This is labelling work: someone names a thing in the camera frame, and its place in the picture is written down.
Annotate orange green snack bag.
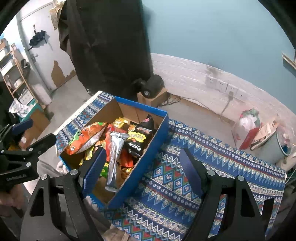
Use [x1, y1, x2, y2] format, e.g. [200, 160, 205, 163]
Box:
[65, 122, 107, 155]

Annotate silver foil snack bag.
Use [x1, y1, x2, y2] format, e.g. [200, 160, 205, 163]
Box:
[105, 132, 129, 192]

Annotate red potato chips bag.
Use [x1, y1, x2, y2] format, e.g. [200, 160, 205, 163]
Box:
[102, 124, 127, 162]

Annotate yellow gold snack bag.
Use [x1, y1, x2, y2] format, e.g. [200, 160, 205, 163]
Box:
[112, 117, 130, 128]

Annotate wooden shelf rack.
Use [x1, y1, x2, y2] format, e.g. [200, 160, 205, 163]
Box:
[1, 38, 46, 109]

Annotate blue patterned table cloth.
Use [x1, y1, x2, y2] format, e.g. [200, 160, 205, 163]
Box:
[54, 90, 287, 241]

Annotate grey round bucket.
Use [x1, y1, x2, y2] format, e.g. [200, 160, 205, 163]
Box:
[256, 125, 292, 164]

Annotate red white plastic bag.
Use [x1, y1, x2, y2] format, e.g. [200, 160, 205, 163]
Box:
[232, 108, 261, 150]

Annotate blue cardboard box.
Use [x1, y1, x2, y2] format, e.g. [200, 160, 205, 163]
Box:
[56, 91, 169, 209]

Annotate black yellow snack bag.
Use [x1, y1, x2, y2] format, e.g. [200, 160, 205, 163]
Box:
[125, 114, 155, 158]

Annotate white door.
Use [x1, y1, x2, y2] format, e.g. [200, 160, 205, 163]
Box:
[16, 1, 76, 92]

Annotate black hanging cloth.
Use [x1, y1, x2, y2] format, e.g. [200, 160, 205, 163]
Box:
[58, 1, 153, 100]

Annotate small brown cardboard box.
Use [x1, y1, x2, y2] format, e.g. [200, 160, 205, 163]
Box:
[137, 88, 168, 108]

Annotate black round speaker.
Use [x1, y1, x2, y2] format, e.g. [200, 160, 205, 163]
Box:
[133, 74, 164, 98]

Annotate grey power cable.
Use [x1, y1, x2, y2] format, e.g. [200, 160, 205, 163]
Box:
[219, 91, 235, 121]

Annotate white wall socket strip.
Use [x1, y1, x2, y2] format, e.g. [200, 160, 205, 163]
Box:
[205, 75, 248, 101]

